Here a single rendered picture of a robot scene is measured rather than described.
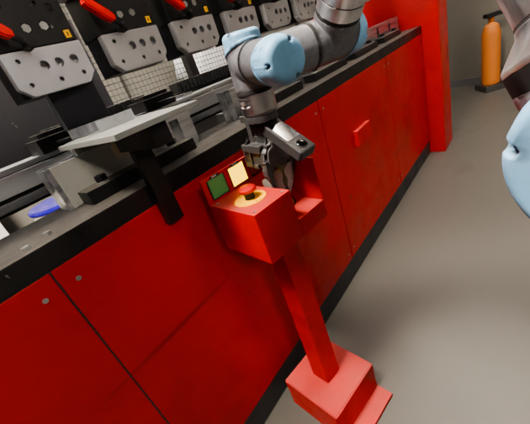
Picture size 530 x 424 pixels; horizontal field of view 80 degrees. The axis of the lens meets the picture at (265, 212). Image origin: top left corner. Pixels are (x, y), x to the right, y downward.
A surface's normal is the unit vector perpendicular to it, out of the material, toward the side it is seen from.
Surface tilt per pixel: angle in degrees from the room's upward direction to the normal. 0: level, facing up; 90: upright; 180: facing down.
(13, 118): 90
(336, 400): 0
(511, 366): 0
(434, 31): 90
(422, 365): 0
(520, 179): 97
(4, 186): 90
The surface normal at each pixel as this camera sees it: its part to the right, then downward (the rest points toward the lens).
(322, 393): -0.30, -0.85
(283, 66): 0.42, 0.37
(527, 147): -0.80, 0.55
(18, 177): 0.76, 0.07
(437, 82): -0.58, 0.53
